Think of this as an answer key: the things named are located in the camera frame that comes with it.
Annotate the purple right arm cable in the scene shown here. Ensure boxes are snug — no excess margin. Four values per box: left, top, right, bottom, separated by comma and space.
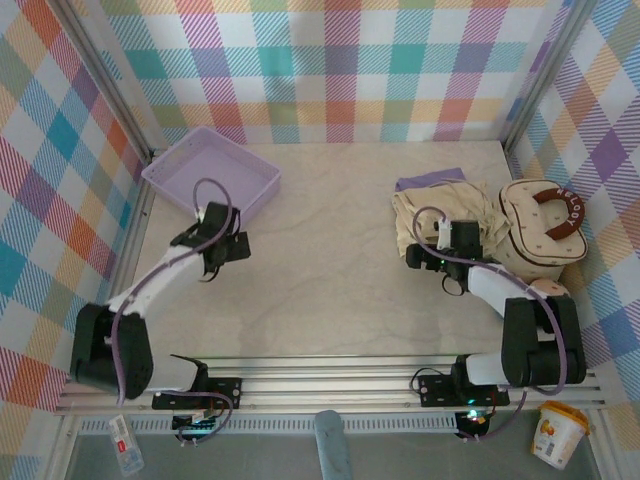
412, 206, 571, 444

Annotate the white orange-label cup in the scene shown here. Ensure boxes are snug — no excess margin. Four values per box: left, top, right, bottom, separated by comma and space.
529, 399, 591, 471

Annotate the beige garment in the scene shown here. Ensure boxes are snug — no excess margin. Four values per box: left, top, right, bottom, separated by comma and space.
391, 180, 511, 261

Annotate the cream plush bag brown handle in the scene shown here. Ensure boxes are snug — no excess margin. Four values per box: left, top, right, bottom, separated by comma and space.
498, 178, 587, 281

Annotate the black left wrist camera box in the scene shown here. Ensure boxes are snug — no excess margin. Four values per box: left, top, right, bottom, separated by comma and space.
202, 202, 235, 236

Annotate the grey-blue padded bar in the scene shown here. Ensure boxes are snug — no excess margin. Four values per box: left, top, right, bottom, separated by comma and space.
313, 409, 354, 480

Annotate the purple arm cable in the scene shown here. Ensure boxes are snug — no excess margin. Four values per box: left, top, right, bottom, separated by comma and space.
412, 206, 571, 444
110, 178, 237, 447

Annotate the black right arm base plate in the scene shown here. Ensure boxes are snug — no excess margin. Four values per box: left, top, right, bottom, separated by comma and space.
417, 372, 511, 407

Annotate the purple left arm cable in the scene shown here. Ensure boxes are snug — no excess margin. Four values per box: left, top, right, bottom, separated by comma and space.
110, 178, 237, 447

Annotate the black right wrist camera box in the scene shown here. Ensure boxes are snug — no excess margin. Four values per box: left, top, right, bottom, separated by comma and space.
451, 221, 484, 252

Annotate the clear plastic labelled box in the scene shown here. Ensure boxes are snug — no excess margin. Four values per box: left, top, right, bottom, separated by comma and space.
107, 413, 144, 477

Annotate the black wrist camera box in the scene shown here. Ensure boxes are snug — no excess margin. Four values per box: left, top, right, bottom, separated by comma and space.
202, 202, 235, 236
451, 221, 484, 252

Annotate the aluminium frame post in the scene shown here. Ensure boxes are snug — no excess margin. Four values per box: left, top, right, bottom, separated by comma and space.
502, 0, 599, 151
49, 0, 159, 161

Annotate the small electronics board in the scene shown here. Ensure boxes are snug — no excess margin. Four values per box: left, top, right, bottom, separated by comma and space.
172, 409, 224, 444
453, 408, 492, 440

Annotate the aluminium side rail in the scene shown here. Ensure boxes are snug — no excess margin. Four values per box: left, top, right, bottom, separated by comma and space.
87, 149, 156, 374

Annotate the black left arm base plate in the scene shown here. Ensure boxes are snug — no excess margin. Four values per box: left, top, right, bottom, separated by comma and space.
152, 375, 244, 412

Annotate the aluminium rail beam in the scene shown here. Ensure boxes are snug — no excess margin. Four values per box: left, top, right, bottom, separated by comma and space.
54, 342, 609, 416

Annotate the purple plastic basket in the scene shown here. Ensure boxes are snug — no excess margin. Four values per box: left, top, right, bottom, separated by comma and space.
140, 125, 282, 224

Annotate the slotted metal cable tray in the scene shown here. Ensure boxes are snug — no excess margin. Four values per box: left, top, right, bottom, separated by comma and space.
79, 418, 461, 435

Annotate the purple t-shirt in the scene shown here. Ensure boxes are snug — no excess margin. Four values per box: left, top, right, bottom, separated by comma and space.
394, 167, 469, 194

